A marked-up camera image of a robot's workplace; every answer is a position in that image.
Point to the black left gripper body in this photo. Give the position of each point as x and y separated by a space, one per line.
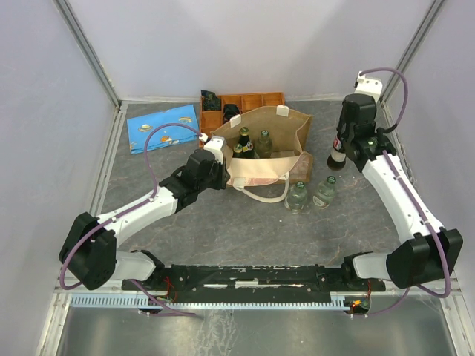
216 180

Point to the perrier bottle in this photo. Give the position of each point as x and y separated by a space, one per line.
238 151
246 143

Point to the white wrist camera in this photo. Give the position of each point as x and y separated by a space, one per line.
368 86
214 144

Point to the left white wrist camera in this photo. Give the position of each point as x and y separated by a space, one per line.
214 144

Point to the Perrier bottle front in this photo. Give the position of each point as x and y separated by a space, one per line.
238 151

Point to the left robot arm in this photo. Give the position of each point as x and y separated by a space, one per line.
90 252

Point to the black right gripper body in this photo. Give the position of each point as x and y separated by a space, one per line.
341 127

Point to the dark rolled cloth left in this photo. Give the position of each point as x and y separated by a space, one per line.
210 101

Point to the burlap canvas tote bag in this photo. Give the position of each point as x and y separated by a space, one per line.
289 163

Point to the dark rolled cloth middle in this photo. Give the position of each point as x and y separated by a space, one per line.
229 111

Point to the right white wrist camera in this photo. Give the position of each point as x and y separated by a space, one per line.
368 86

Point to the Coca-Cola glass bottle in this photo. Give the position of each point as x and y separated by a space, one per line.
337 158

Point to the wooden compartment tray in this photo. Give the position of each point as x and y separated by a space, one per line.
212 120

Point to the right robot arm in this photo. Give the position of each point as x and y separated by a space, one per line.
428 251

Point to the Chang soda bottle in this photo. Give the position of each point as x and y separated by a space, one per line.
263 146
325 192
296 197

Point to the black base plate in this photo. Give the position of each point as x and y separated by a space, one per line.
257 284

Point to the Perrier bottle rear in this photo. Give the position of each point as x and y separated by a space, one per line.
246 143

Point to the dark rolled cloth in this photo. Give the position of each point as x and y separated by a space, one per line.
210 101
229 111

